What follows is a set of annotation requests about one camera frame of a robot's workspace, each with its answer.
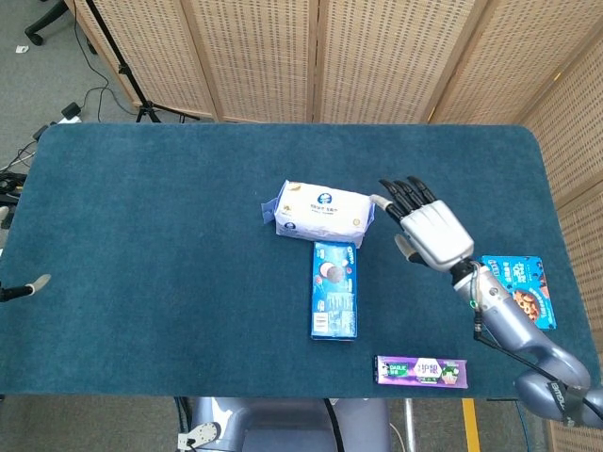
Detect black robot torso cable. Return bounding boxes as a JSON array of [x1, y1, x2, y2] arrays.
[[322, 398, 343, 452]]

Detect blue Oreo cookie box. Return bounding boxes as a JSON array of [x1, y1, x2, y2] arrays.
[[310, 241, 358, 341]]

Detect blue felt table cover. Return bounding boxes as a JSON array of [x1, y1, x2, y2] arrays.
[[0, 122, 595, 401]]

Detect woven bamboo folding screen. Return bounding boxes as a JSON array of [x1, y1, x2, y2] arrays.
[[65, 0, 603, 452]]

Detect white tissue pack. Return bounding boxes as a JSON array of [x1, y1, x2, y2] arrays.
[[261, 180, 377, 250]]

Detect black device with cables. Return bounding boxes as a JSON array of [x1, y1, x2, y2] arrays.
[[0, 171, 28, 206]]

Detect metal table leg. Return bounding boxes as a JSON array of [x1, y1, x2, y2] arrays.
[[403, 398, 418, 452]]

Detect black floor cable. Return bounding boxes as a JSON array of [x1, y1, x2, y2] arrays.
[[73, 0, 142, 123]]

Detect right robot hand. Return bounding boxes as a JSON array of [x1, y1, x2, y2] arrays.
[[369, 176, 475, 280]]

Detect blue chocolate chip cookie box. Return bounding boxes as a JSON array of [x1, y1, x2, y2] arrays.
[[480, 255, 558, 332]]

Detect grey robot torso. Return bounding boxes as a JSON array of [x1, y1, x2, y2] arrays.
[[176, 396, 392, 452]]

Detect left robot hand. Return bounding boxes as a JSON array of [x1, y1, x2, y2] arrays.
[[0, 205, 52, 303]]

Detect black tripod stand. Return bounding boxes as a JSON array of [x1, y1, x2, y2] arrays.
[[84, 0, 202, 124]]

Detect purple Darlie toothpaste box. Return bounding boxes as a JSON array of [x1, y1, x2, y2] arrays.
[[374, 354, 469, 390]]

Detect black office chair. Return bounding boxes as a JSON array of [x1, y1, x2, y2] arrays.
[[24, 0, 70, 47]]

